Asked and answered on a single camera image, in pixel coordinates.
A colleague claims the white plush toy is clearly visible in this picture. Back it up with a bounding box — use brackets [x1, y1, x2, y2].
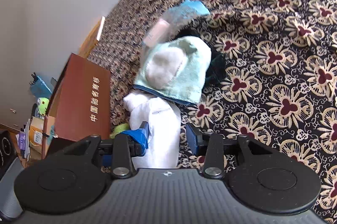
[123, 90, 181, 169]

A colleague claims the green frog plush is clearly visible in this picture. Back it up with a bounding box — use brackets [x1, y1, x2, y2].
[37, 97, 50, 116]

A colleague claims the yellow book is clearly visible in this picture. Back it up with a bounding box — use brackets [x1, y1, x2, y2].
[78, 16, 106, 59]

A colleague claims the orange paper bag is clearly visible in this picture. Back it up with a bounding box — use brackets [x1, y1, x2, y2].
[29, 117, 44, 154]

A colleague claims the brown cardboard box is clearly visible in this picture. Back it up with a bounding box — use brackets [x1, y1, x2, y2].
[42, 53, 111, 158]

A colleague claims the blue pencil bag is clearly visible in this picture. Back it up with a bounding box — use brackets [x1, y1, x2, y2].
[29, 73, 52, 99]

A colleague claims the clear plastic bag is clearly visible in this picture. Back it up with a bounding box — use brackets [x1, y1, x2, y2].
[142, 0, 210, 48]

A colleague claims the purple tissue pack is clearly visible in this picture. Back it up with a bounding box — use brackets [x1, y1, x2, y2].
[17, 131, 28, 159]

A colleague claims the green knitted hat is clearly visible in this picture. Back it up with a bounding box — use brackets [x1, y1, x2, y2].
[109, 123, 130, 139]

